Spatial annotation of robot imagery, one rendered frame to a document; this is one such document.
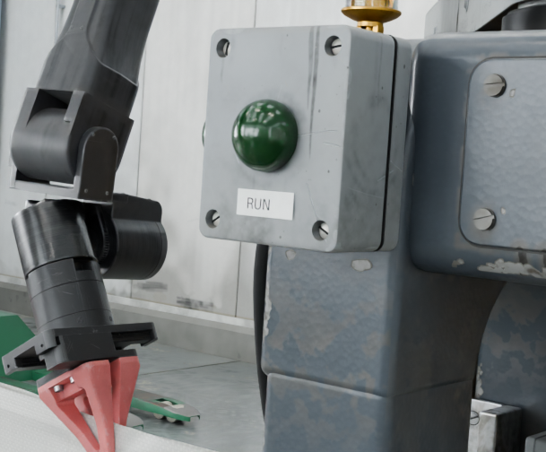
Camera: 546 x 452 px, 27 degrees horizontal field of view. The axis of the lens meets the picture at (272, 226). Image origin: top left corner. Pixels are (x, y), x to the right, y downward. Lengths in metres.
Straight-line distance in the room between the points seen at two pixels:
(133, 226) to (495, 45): 0.49
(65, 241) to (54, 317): 0.06
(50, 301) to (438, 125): 0.44
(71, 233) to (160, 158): 7.04
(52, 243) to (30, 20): 8.25
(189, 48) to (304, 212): 7.34
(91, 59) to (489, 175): 0.46
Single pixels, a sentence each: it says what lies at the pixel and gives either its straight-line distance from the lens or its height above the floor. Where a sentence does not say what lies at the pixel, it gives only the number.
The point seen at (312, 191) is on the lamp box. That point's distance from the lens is 0.45.
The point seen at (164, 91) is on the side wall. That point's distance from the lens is 7.91.
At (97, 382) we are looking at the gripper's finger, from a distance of 0.82.
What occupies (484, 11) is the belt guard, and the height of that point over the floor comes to 1.37.
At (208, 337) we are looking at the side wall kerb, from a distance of 7.54.
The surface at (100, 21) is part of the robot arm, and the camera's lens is 0.87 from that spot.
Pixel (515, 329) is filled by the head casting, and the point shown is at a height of 1.19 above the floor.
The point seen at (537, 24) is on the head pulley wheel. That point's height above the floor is 1.35.
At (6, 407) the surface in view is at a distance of 0.94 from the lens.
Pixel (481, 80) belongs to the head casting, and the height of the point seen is 1.31.
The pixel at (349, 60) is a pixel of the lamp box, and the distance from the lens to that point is 0.44.
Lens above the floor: 1.27
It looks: 3 degrees down
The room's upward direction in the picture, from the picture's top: 4 degrees clockwise
